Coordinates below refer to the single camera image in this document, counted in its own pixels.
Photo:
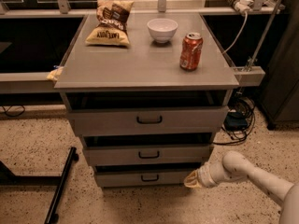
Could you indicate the black metal stand leg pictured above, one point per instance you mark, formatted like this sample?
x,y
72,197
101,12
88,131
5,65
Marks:
x,y
8,178

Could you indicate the yellow brown chip bag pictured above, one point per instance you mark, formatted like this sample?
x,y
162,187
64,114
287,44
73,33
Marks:
x,y
112,18

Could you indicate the dark grey side cabinet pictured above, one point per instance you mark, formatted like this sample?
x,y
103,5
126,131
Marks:
x,y
279,99

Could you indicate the yellow tape piece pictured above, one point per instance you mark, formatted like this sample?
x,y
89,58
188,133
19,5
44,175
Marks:
x,y
55,74

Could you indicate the red soda can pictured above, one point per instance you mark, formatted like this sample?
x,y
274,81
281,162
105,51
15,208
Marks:
x,y
191,51

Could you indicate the white power strip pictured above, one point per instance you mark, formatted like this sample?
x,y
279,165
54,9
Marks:
x,y
241,6

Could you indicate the grey metal frame rail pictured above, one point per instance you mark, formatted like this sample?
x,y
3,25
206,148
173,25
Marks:
x,y
11,83

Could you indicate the grey drawer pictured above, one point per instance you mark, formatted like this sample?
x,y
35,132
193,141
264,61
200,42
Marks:
x,y
137,155
112,122
165,177

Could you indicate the grey top drawer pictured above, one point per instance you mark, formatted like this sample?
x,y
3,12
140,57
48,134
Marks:
x,y
112,122

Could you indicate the grey drawer cabinet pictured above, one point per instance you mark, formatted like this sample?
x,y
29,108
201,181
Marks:
x,y
145,75

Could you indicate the white bowl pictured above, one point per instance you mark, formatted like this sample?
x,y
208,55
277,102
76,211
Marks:
x,y
162,30

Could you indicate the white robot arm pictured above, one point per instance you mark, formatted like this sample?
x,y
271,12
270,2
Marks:
x,y
234,167

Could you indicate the grey middle drawer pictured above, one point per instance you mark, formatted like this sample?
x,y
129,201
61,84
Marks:
x,y
137,155

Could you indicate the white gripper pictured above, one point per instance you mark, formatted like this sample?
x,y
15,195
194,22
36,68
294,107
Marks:
x,y
204,175

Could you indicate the grey bottom drawer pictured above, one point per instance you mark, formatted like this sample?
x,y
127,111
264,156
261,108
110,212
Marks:
x,y
165,177

